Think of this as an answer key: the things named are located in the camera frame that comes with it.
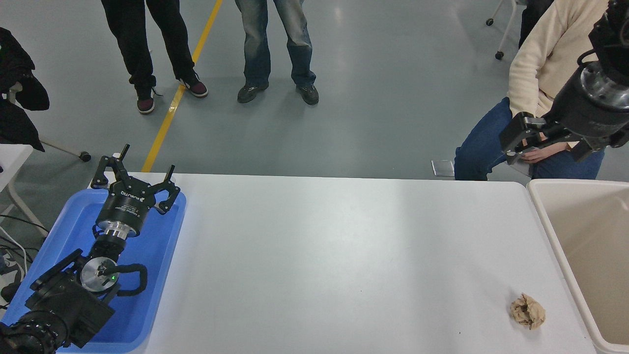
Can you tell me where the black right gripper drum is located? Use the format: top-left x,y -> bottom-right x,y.
543,69 -> 629,149

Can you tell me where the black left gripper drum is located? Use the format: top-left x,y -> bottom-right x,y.
96,180 -> 158,233

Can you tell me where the tan paper ball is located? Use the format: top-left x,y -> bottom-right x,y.
510,293 -> 546,330

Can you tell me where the person's left hand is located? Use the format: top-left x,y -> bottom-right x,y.
521,143 -> 573,164

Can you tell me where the blue plastic tray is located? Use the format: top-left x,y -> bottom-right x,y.
0,189 -> 187,354

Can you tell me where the grey rolling chair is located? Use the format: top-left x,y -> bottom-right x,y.
7,83 -> 92,163

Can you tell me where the silver floor socket plate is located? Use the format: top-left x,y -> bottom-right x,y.
431,159 -> 456,177

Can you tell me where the seated person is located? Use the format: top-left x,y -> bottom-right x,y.
518,0 -> 554,49
454,0 -> 610,180

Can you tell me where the large pale plastic bin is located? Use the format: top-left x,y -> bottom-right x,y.
526,178 -> 629,354

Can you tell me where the white rolling chair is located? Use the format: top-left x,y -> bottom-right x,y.
486,0 -> 522,60

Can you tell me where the standing person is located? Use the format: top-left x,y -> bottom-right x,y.
101,0 -> 209,115
234,0 -> 320,106

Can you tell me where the black coat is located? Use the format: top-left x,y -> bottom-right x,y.
0,27 -> 50,152

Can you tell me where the black floor cable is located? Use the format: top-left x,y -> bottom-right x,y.
0,214 -> 50,264

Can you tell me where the white floor cable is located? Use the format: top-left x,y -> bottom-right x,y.
0,225 -> 29,278

